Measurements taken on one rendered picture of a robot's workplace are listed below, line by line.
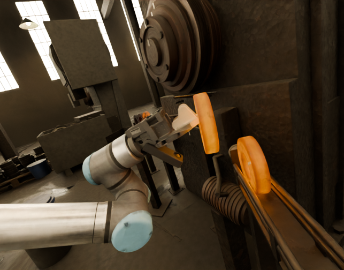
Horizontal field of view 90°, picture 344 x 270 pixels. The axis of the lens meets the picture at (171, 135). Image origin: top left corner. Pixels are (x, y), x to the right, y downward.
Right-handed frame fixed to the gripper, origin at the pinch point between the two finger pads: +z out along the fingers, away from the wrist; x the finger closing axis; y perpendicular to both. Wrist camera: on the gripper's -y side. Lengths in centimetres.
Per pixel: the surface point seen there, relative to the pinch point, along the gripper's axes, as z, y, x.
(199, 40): 11.6, 19.1, 29.4
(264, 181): 4.8, -18.7, -7.7
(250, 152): 5.4, -12.1, -4.7
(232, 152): 2.2, -16.8, 7.9
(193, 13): 14.1, 28.0, 29.8
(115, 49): -273, 361, 1018
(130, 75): -288, 203, 1040
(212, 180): -10.9, -31.8, 21.6
